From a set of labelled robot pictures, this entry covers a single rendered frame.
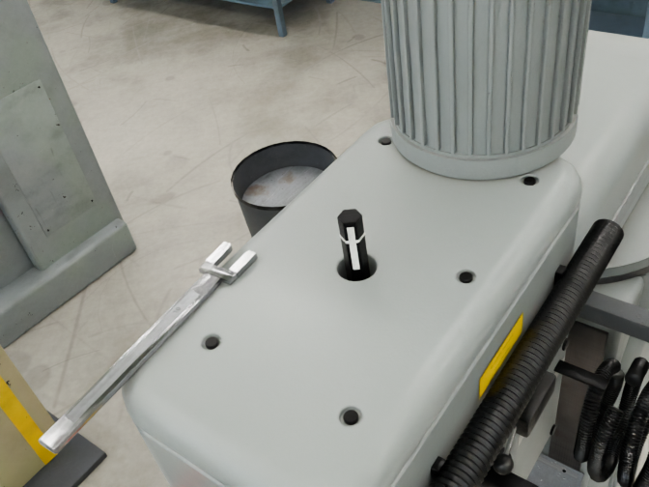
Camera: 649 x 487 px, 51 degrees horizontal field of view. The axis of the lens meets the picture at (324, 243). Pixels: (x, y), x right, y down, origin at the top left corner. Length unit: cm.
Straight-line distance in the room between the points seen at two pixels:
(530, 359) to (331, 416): 22
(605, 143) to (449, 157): 35
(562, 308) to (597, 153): 34
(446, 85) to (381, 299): 21
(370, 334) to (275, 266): 13
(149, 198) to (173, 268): 68
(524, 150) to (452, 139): 7
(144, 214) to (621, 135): 331
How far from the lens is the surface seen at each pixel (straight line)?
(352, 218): 59
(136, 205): 415
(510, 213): 68
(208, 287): 63
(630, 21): 495
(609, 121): 106
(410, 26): 66
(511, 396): 64
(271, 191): 308
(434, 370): 55
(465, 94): 66
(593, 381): 98
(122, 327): 344
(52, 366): 343
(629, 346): 122
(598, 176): 97
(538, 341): 68
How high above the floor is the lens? 232
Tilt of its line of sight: 41 degrees down
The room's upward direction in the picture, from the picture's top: 11 degrees counter-clockwise
